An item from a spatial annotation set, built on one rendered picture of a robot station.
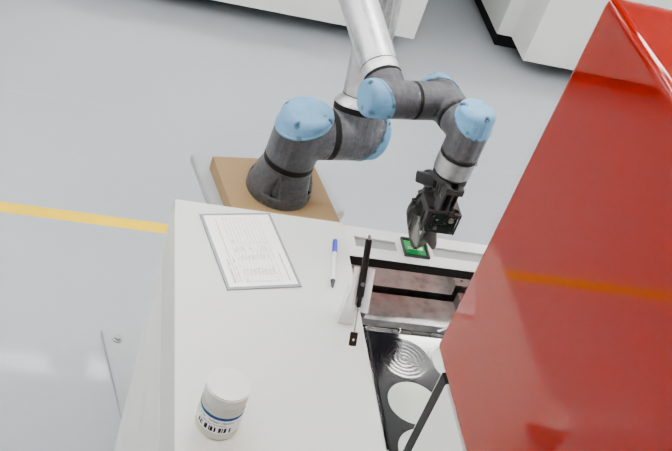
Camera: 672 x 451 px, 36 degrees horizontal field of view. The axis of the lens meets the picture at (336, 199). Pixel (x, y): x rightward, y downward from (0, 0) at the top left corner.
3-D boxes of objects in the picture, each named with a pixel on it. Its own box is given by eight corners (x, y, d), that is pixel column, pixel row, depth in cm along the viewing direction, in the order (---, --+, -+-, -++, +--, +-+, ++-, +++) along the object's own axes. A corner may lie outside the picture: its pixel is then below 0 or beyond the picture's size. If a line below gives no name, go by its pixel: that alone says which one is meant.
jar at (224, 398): (239, 443, 163) (253, 404, 158) (194, 439, 161) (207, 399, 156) (237, 407, 169) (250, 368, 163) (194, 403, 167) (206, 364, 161)
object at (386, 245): (567, 332, 230) (594, 287, 222) (329, 304, 216) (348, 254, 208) (555, 302, 237) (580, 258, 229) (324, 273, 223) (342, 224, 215)
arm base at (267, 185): (234, 169, 237) (246, 135, 231) (290, 164, 245) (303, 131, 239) (263, 214, 228) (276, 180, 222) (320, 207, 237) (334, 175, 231)
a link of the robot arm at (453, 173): (436, 140, 201) (475, 147, 203) (428, 159, 203) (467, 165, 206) (444, 164, 195) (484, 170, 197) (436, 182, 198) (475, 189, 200)
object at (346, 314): (357, 339, 189) (379, 287, 181) (337, 337, 188) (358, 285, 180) (353, 315, 193) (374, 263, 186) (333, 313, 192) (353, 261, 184)
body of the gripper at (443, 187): (417, 233, 204) (437, 186, 197) (409, 205, 210) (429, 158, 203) (453, 238, 206) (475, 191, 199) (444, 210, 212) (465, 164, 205)
